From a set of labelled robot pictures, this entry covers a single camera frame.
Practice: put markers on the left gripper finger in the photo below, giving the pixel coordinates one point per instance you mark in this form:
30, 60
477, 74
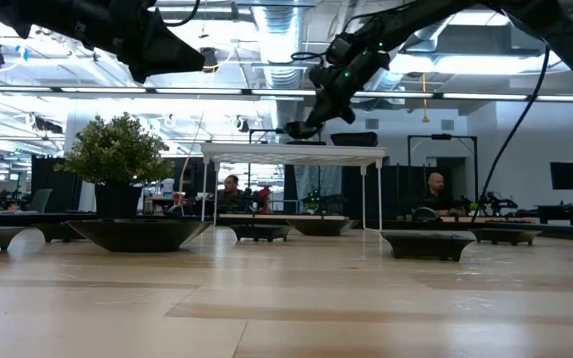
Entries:
167, 50

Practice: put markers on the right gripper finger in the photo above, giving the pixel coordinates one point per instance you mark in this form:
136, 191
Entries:
321, 113

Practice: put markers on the black leaf-shaped mini plate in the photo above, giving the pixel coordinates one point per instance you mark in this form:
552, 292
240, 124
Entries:
306, 143
301, 131
321, 227

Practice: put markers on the black wavy square mini plate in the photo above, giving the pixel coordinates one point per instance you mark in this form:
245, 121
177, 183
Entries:
353, 141

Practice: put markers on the white lattice shelf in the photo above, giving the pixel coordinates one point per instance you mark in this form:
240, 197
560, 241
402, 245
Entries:
291, 154

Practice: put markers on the black partition panel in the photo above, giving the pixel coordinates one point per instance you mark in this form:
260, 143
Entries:
391, 194
53, 179

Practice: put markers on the person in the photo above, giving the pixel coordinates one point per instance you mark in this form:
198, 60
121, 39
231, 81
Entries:
435, 191
230, 191

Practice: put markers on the green potted plant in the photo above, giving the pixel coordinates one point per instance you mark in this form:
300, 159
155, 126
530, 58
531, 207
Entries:
117, 159

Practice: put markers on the large dark bowl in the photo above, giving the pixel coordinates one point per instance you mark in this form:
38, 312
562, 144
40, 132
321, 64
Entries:
137, 234

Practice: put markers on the grey chair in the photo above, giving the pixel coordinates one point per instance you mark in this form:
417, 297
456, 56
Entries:
40, 199

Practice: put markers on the black monitor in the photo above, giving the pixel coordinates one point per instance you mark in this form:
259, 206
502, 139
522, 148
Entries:
565, 175

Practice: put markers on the black table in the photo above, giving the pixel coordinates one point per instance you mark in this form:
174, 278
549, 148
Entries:
565, 211

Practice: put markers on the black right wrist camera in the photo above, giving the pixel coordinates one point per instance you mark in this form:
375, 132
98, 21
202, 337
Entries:
338, 50

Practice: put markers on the silver ventilation duct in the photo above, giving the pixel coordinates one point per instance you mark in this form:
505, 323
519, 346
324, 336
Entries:
279, 50

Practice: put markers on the black station frame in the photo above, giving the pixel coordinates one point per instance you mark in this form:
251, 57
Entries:
440, 136

